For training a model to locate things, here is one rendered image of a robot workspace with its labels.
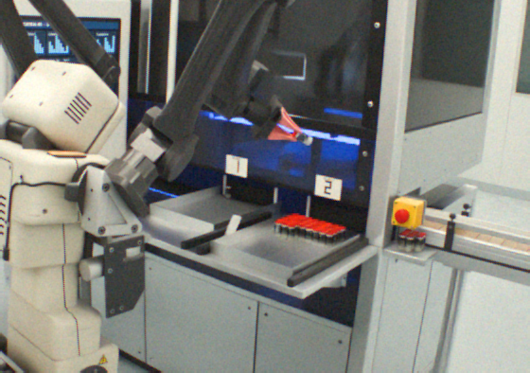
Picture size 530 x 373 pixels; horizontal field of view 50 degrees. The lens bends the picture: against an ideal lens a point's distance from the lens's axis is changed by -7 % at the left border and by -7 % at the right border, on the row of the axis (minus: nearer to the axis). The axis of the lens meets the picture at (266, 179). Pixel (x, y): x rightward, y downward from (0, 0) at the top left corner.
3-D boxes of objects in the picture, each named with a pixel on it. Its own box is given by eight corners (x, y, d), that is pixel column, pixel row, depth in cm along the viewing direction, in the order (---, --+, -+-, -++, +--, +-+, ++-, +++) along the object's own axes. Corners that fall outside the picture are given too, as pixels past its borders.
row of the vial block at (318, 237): (280, 232, 178) (282, 218, 177) (333, 248, 168) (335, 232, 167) (276, 234, 176) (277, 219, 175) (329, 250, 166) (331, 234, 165)
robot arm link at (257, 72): (200, 96, 128) (231, 118, 128) (228, 51, 125) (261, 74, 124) (218, 93, 140) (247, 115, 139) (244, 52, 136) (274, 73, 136)
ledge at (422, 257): (401, 242, 181) (402, 237, 181) (440, 253, 174) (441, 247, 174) (382, 255, 170) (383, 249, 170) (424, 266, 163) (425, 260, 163)
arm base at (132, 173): (82, 170, 104) (121, 185, 96) (113, 139, 107) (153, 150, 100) (106, 203, 109) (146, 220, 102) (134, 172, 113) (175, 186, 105)
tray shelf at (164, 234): (208, 196, 216) (208, 191, 216) (387, 246, 178) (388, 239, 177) (105, 226, 178) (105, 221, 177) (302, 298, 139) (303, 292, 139)
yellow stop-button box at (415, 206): (400, 219, 172) (403, 194, 170) (423, 223, 168) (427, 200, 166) (390, 224, 166) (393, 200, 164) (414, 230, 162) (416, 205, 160)
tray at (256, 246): (283, 224, 186) (284, 213, 185) (358, 245, 171) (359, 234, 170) (209, 253, 159) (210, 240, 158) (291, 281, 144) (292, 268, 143)
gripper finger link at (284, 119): (309, 132, 138) (275, 112, 135) (291, 155, 141) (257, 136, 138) (305, 118, 144) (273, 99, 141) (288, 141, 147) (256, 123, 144)
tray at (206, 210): (219, 194, 213) (220, 185, 212) (280, 211, 199) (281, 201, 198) (150, 214, 186) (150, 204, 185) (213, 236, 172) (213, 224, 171)
